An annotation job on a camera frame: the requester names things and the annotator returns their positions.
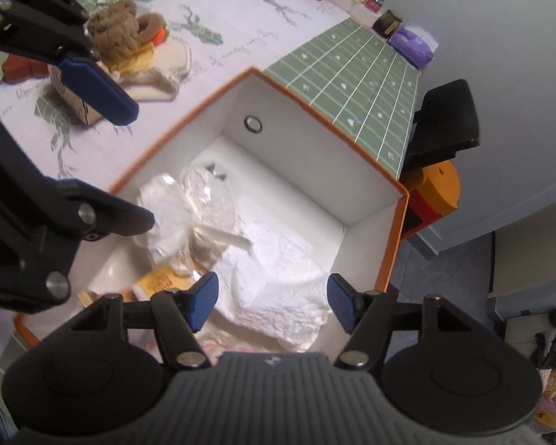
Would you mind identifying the brown plush toy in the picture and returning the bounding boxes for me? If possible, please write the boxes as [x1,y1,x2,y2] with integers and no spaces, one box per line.
[86,0,165,65]

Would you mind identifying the black chair near wall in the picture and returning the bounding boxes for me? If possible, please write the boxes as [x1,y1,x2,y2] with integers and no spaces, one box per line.
[402,79,480,173]

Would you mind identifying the orange knitted fruit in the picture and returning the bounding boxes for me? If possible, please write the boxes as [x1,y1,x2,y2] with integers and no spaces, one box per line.
[150,27,168,47]

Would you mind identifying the white deer table runner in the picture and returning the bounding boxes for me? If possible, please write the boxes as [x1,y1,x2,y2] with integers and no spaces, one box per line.
[0,0,347,190]

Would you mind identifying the wooden laser-cut box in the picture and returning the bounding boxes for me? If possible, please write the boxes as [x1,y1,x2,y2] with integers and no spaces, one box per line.
[47,65,103,126]

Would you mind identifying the orange storage box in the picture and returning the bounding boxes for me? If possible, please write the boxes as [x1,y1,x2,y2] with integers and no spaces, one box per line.
[17,69,409,357]

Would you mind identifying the red sponge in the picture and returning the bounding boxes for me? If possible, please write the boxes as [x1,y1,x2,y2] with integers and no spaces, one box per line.
[1,54,49,85]

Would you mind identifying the purple tissue pack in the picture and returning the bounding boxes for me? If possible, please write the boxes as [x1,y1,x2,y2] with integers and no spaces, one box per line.
[388,24,439,70]

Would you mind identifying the green grid tablecloth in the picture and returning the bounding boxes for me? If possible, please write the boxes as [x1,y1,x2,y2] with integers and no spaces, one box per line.
[0,0,421,409]

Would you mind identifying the white box under bottles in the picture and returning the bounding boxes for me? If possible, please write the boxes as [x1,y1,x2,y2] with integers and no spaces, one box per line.
[328,0,378,27]

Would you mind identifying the dark glass jar gold label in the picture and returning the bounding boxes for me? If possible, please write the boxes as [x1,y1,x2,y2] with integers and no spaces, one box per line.
[373,10,403,40]

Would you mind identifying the orange red stool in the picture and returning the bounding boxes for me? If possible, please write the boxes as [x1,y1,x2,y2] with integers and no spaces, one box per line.
[401,161,461,239]

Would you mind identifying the small red label bottle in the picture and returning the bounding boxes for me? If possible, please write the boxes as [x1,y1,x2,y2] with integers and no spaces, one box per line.
[364,0,385,13]

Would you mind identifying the cream cloth oven mitt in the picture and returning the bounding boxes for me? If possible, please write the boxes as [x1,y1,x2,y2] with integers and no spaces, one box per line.
[109,37,192,102]

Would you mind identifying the yellow cloth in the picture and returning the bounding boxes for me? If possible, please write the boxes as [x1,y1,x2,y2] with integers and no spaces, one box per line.
[108,43,154,75]

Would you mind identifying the white cloth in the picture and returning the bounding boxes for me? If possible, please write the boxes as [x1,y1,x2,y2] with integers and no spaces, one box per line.
[213,221,330,352]

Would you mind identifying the clear plastic bundle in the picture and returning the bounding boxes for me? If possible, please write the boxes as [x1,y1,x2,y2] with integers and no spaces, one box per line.
[134,165,252,276]

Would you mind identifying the yellow packet in box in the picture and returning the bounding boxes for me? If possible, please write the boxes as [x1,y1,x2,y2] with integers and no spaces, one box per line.
[131,265,196,300]

